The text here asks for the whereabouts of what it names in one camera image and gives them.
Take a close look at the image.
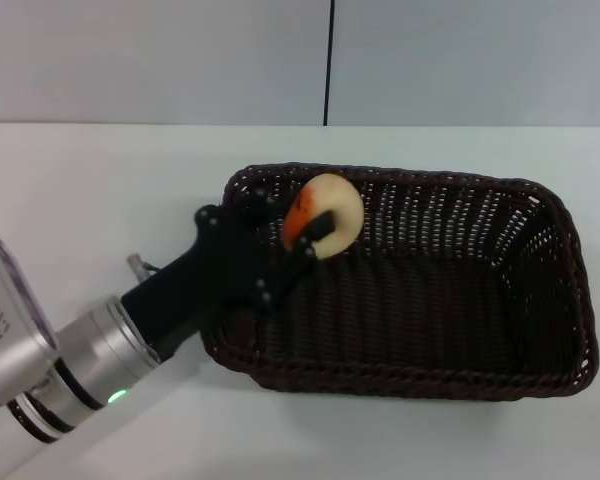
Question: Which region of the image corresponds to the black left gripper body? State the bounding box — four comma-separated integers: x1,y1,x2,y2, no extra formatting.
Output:
120,203,315,363

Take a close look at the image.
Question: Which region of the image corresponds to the cream bun with orange patch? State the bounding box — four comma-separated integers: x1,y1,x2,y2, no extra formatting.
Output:
283,172,365,260

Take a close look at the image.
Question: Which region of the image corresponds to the grey connector with black cable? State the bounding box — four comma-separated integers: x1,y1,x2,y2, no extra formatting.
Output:
125,253,160,282

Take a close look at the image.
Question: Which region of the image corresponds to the black vertical wall strip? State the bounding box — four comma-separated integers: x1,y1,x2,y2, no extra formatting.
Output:
322,0,336,127

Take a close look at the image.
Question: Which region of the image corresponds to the black woven rectangular basket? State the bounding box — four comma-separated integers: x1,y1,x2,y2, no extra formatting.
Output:
199,161,600,401

